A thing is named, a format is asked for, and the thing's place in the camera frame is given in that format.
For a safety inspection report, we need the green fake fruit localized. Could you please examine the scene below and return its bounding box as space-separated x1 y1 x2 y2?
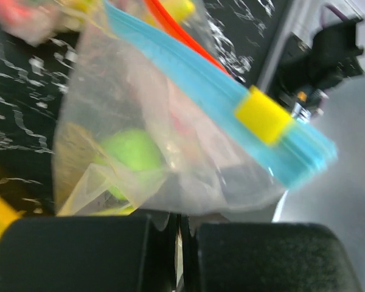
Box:
100 128 165 185

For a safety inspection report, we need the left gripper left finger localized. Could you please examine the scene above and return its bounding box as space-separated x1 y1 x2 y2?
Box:
0 214 176 291

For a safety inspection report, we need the yellow zip slider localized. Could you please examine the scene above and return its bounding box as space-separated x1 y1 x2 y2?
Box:
234 86 294 145

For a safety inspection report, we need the banana and apples bag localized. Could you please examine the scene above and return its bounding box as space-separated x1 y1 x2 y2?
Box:
0 0 92 46

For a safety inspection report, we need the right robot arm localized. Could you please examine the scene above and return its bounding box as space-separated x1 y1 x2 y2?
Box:
277 18 364 95

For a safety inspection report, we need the grapes and orange bag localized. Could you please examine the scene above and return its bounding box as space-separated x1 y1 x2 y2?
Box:
103 1 228 79

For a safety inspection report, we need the blue zip fruit bag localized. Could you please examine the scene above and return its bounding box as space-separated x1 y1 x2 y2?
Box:
53 1 337 216

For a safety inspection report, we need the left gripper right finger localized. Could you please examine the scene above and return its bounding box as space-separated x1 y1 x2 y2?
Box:
182 221 362 291

